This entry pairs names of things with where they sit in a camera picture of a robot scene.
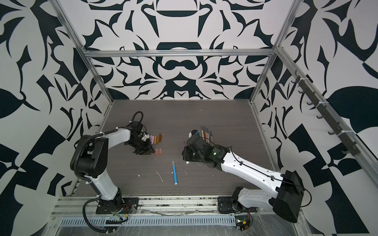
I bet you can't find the purple marker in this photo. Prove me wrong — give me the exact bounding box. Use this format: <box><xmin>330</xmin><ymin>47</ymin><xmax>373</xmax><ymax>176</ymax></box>
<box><xmin>183</xmin><ymin>142</ymin><xmax>189</xmax><ymax>165</ymax></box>

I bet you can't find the blue marker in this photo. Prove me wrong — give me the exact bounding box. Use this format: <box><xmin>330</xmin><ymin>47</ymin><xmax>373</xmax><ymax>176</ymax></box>
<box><xmin>172</xmin><ymin>161</ymin><xmax>178</xmax><ymax>185</ymax></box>

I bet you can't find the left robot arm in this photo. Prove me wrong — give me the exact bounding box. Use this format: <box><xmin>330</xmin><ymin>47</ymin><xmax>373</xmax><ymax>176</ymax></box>
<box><xmin>70</xmin><ymin>127</ymin><xmax>154</xmax><ymax>202</ymax></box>

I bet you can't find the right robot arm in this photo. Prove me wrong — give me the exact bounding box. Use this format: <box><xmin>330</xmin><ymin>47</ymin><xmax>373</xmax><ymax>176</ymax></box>
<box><xmin>182</xmin><ymin>131</ymin><xmax>305</xmax><ymax>223</ymax></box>

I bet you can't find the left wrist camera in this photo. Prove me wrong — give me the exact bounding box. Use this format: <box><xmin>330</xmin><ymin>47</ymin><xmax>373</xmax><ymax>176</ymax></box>
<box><xmin>129</xmin><ymin>121</ymin><xmax>144</xmax><ymax>133</ymax></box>

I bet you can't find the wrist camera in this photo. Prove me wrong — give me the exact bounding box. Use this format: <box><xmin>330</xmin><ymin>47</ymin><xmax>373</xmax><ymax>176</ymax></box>
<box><xmin>189</xmin><ymin>129</ymin><xmax>199</xmax><ymax>137</ymax></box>
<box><xmin>129</xmin><ymin>121</ymin><xmax>144</xmax><ymax>133</ymax></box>

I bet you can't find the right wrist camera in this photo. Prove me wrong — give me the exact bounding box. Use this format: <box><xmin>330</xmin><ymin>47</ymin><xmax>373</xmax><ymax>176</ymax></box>
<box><xmin>189</xmin><ymin>129</ymin><xmax>199</xmax><ymax>137</ymax></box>

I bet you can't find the left black corrugated cable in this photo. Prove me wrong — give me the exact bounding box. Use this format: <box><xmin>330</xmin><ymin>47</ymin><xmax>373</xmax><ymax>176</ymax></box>
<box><xmin>70</xmin><ymin>111</ymin><xmax>144</xmax><ymax>234</ymax></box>

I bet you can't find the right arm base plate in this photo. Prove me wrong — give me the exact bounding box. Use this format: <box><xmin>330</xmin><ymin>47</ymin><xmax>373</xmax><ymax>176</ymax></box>
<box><xmin>217</xmin><ymin>197</ymin><xmax>257</xmax><ymax>214</ymax></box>

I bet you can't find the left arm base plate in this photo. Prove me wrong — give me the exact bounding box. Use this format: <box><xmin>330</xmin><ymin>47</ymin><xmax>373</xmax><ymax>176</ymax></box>
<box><xmin>95</xmin><ymin>197</ymin><xmax>139</xmax><ymax>214</ymax></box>

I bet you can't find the white slotted cable duct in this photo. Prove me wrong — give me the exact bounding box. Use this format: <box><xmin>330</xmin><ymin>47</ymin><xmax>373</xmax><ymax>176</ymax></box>
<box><xmin>58</xmin><ymin>215</ymin><xmax>237</xmax><ymax>227</ymax></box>

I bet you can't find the aluminium front rail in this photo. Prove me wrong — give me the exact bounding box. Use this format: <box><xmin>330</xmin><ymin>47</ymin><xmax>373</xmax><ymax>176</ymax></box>
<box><xmin>50</xmin><ymin>193</ymin><xmax>304</xmax><ymax>217</ymax></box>

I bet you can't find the black hook rail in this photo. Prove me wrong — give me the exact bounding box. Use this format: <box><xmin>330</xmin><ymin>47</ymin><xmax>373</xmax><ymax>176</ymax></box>
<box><xmin>293</xmin><ymin>72</ymin><xmax>361</xmax><ymax>156</ymax></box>

